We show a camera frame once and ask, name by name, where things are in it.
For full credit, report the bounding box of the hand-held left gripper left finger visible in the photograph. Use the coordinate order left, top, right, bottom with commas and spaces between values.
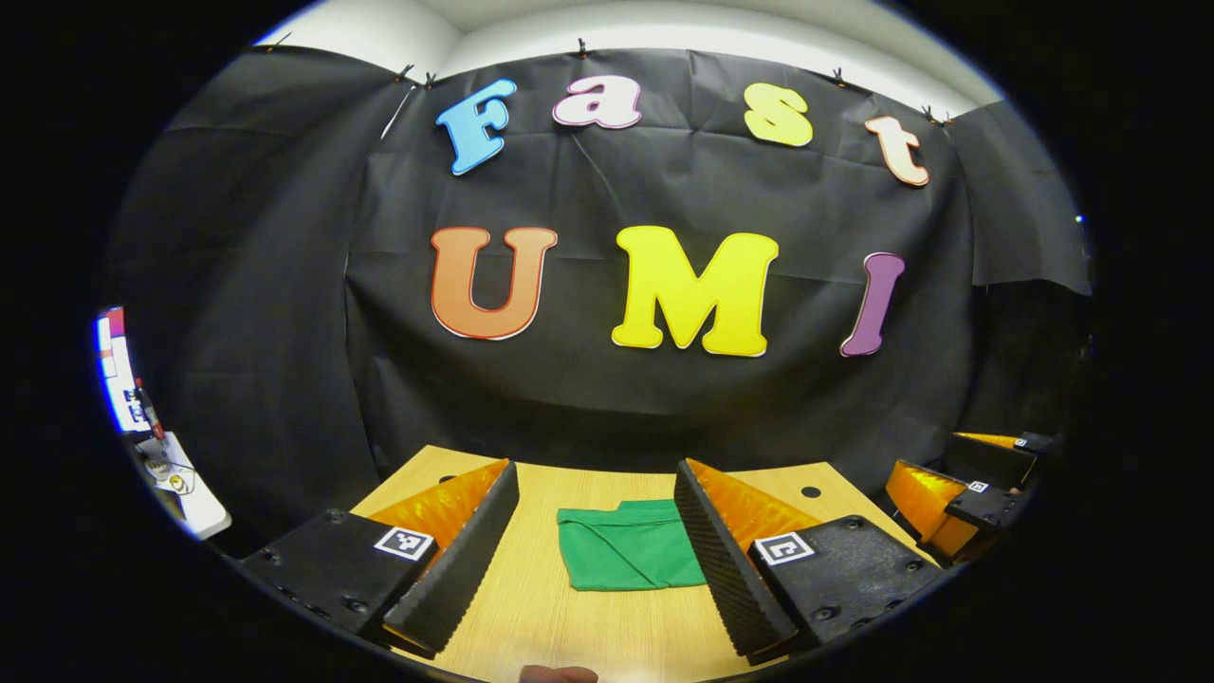
237, 459, 522, 659

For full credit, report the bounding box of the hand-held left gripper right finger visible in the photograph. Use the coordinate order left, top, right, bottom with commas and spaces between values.
673, 458, 947, 667

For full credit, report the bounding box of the green T-shirt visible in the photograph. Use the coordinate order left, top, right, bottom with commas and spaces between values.
556, 499, 708, 593

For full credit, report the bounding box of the white side table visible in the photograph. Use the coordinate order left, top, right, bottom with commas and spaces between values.
133, 432, 232, 542

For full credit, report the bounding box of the lit computer monitor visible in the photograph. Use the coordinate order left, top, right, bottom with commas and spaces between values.
95, 306, 153, 434

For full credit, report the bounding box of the red and black tool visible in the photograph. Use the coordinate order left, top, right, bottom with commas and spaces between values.
133, 378, 167, 442

